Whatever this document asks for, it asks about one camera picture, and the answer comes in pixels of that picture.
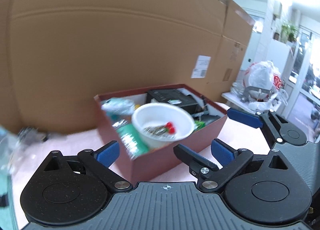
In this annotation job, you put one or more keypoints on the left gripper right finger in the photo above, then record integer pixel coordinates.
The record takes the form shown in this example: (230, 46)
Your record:
(265, 189)

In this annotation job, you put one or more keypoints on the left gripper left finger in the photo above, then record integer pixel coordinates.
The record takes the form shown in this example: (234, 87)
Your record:
(67, 190)

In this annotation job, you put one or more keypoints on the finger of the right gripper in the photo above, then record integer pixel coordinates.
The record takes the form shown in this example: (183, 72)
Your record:
(275, 128)
(198, 165)

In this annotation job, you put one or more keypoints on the white plastic bag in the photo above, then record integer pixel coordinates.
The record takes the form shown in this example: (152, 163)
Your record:
(261, 81)

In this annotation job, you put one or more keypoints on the white side table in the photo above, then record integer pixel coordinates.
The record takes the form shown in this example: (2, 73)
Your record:
(234, 101)

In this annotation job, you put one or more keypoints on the white plastic bowl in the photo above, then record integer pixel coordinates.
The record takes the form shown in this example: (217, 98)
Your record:
(149, 120)

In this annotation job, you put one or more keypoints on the mint green cloth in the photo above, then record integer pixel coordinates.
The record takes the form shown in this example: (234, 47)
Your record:
(7, 217)

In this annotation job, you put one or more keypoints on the steel wool scrubber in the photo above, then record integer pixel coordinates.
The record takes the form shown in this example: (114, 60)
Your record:
(30, 135)

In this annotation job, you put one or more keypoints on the green printed packet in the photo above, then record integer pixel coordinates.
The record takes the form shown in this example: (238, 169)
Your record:
(130, 138)

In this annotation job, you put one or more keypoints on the dark red cardboard box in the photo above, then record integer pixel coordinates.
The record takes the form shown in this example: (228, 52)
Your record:
(208, 124)

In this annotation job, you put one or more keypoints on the large clear plastic cup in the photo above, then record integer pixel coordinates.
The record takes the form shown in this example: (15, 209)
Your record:
(11, 152)

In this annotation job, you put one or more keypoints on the black electronics box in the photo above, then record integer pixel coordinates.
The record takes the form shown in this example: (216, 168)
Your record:
(174, 97)

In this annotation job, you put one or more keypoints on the potted green plant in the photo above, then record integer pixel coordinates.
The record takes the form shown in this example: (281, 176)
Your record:
(288, 32)

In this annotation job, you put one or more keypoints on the silver foil snack packet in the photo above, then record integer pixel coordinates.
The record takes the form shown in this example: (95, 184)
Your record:
(118, 106)

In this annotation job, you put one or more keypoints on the large brown cardboard backdrop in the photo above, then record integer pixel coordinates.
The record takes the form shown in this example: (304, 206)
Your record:
(56, 55)

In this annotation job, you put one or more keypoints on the red cherry keychain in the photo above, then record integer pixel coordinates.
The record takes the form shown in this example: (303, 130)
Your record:
(170, 129)

